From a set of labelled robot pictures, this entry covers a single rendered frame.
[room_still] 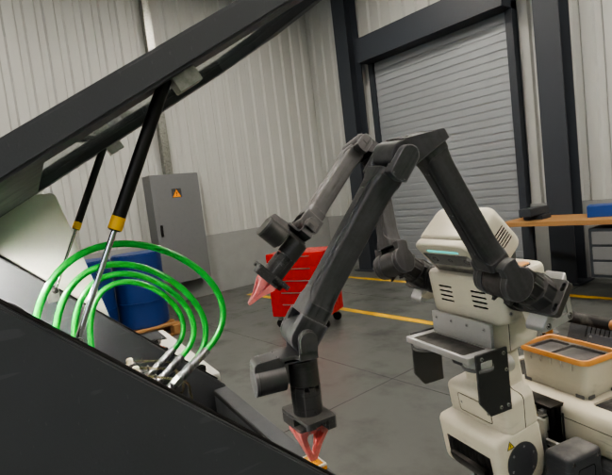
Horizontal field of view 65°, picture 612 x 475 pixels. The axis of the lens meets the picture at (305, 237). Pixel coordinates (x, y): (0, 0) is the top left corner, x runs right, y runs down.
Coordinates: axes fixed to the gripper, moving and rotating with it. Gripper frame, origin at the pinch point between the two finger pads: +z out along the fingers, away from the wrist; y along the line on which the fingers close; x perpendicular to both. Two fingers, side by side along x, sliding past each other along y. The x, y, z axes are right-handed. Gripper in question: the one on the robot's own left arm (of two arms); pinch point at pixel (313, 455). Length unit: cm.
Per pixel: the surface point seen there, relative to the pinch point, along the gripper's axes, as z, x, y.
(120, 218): -50, -30, 10
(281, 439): 2.1, -0.1, -13.6
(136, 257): 1, 64, -502
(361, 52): -277, 485, -580
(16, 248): -45, -44, -58
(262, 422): 2.2, 0.2, -23.9
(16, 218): -52, -43, -58
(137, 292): 42, 60, -503
